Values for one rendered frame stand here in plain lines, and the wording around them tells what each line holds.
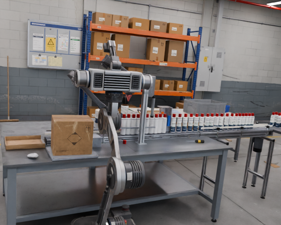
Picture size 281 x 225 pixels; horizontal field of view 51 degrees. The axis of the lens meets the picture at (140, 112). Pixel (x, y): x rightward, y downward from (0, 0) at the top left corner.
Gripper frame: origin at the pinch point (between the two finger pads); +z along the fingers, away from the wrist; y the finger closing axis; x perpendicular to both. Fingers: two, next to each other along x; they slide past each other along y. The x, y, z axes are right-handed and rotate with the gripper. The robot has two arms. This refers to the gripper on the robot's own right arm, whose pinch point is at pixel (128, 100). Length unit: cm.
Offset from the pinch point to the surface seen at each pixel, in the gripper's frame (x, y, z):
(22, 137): 4, 104, 33
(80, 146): 59, 68, 25
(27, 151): 35, 104, 34
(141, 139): 37.1, 1.3, 31.2
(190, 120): 25, -66, 18
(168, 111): 10.1, -45.0, 10.1
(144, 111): 35.4, -0.6, 4.0
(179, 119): 24, -51, 16
